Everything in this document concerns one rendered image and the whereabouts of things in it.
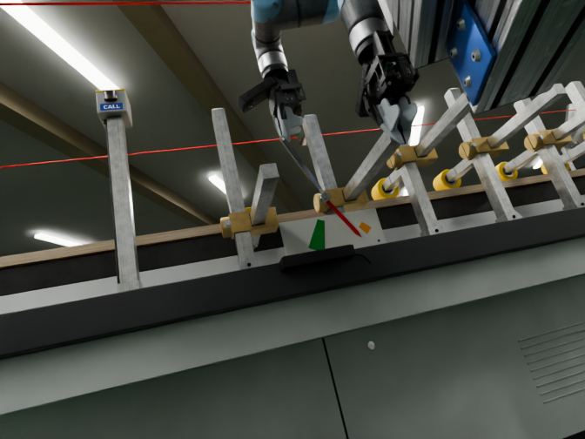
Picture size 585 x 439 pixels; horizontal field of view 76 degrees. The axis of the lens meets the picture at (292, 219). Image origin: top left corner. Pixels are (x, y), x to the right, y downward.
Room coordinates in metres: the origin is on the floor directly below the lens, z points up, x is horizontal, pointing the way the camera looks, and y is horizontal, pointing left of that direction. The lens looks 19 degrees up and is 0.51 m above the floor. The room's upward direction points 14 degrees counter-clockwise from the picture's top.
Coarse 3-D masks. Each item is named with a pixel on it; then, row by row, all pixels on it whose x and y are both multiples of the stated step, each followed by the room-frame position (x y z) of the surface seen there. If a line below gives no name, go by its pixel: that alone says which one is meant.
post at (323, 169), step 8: (304, 120) 0.92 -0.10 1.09; (312, 120) 0.92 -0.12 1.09; (304, 128) 0.94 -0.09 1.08; (312, 128) 0.91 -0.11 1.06; (312, 136) 0.91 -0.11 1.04; (320, 136) 0.92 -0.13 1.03; (312, 144) 0.91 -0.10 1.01; (320, 144) 0.92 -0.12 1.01; (312, 152) 0.93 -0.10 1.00; (320, 152) 0.91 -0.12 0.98; (320, 160) 0.91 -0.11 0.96; (328, 160) 0.92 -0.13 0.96; (320, 168) 0.91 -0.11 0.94; (328, 168) 0.92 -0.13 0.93; (320, 176) 0.91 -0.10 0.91; (328, 176) 0.92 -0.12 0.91; (320, 184) 0.93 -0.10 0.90; (328, 184) 0.91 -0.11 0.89
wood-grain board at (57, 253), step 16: (544, 176) 1.35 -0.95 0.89; (576, 176) 1.39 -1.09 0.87; (432, 192) 1.23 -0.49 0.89; (448, 192) 1.24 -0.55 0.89; (464, 192) 1.26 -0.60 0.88; (480, 192) 1.29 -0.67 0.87; (368, 208) 1.16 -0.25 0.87; (112, 240) 0.96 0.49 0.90; (144, 240) 0.98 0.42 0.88; (160, 240) 0.99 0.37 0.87; (176, 240) 1.02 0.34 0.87; (16, 256) 0.90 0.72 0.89; (32, 256) 0.91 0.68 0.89; (48, 256) 0.92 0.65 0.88; (64, 256) 0.93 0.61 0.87
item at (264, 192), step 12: (264, 168) 0.62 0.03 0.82; (276, 168) 0.62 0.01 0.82; (264, 180) 0.62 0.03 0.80; (276, 180) 0.64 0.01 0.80; (264, 192) 0.68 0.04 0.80; (252, 204) 0.78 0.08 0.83; (264, 204) 0.73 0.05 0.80; (252, 216) 0.81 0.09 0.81; (264, 216) 0.81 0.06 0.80; (252, 240) 0.97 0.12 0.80
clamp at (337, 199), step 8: (336, 192) 0.91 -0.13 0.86; (336, 200) 0.91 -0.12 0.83; (344, 200) 0.91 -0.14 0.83; (352, 200) 0.92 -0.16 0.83; (360, 200) 0.92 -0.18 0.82; (368, 200) 0.93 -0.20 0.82; (320, 208) 0.91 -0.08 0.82; (328, 208) 0.91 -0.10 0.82; (344, 208) 0.94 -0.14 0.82; (352, 208) 0.96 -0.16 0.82; (360, 208) 0.97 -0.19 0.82
